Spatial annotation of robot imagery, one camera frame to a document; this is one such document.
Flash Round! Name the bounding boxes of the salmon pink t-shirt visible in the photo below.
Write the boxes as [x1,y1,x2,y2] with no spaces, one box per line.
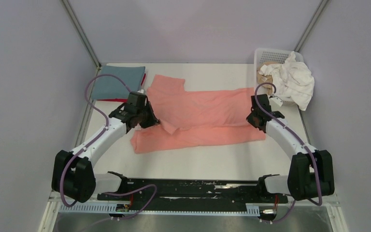
[130,75,266,154]

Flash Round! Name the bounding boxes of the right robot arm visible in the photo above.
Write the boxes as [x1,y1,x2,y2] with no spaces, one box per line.
[246,94,335,202]

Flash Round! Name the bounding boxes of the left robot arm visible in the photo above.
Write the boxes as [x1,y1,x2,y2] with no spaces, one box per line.
[52,90,160,207]

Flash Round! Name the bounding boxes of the folded red t-shirt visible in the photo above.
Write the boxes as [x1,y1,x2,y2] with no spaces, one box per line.
[102,73,147,103]

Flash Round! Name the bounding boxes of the folded grey-blue t-shirt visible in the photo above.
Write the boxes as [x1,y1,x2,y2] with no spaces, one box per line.
[91,65,146,101]

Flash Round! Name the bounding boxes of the beige crumpled t-shirt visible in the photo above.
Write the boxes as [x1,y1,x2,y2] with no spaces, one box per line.
[257,61,282,87]

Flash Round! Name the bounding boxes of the white crumpled t-shirt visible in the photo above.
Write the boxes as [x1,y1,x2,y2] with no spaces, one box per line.
[275,51,315,111]

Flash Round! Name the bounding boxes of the white plastic laundry basket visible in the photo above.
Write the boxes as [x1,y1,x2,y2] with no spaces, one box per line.
[254,48,312,110]

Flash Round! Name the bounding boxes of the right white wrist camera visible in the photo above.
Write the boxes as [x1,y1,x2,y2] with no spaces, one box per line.
[269,96,283,109]

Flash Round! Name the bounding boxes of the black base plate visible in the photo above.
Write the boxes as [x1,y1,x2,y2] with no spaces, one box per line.
[97,177,288,211]

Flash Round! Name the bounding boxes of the white slotted cable duct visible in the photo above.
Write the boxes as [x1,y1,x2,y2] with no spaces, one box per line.
[58,203,260,217]

